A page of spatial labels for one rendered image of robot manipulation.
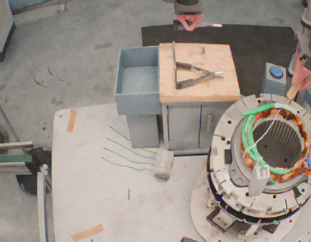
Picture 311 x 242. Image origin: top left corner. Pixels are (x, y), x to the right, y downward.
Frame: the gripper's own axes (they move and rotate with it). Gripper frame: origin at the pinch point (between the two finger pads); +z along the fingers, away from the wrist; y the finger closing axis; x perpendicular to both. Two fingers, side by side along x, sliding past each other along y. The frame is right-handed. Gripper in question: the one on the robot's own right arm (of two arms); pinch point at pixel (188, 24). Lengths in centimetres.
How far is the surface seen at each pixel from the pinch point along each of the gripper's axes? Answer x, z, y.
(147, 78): -11.8, 19.8, 0.9
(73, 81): -69, 118, -88
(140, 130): -14.9, 30.7, 10.4
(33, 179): -89, 116, -13
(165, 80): -6.8, 11.8, 8.8
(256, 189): 11.1, 5.2, 42.9
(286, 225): 29, 39, 44
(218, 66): 7.1, 12.1, 4.2
